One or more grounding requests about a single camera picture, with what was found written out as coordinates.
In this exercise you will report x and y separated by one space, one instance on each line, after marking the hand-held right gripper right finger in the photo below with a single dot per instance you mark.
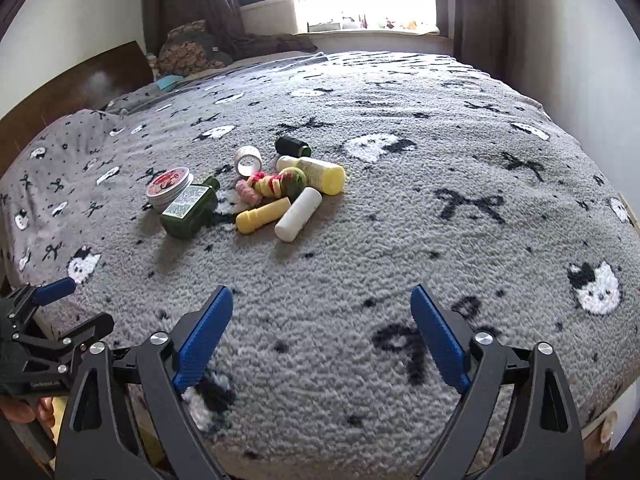
440 340

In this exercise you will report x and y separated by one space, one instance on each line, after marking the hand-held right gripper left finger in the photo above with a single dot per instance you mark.
205 335

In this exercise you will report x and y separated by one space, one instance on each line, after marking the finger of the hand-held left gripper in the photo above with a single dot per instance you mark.
55 291
85 331

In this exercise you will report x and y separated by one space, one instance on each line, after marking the green glass bottle with label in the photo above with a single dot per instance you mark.
187 210

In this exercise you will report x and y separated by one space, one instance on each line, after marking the yellow tube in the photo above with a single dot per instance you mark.
260 216

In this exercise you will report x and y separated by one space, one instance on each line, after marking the white tube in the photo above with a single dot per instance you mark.
297 215

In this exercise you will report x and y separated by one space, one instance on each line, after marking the red round tin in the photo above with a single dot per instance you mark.
167 182

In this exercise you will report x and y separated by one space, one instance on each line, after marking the beige tape roll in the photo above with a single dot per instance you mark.
245 151

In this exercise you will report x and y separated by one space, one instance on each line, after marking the white bottle with yellow cap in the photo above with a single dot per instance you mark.
322 174

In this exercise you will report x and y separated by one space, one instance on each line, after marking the small dark green bottle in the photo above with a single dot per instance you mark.
290 146

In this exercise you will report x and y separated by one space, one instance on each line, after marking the person's left hand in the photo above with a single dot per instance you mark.
22 410

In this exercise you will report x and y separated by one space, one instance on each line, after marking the grey printed blanket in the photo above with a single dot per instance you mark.
350 260

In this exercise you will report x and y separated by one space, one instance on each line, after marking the dark wooden headboard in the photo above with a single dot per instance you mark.
60 90

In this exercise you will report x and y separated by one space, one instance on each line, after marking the grey printed pillow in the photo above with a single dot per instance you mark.
135 97

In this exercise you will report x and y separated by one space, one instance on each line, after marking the teal cloth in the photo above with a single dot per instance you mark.
169 82

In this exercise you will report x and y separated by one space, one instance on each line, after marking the brown patterned cushion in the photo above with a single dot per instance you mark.
185 50

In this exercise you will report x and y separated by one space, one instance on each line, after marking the row of small toys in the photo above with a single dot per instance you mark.
395 24

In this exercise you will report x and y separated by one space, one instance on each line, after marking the white storage box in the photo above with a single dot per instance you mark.
270 15

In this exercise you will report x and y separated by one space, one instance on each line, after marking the white tray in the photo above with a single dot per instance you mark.
322 25

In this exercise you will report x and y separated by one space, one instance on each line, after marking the brown right curtain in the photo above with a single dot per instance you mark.
465 0

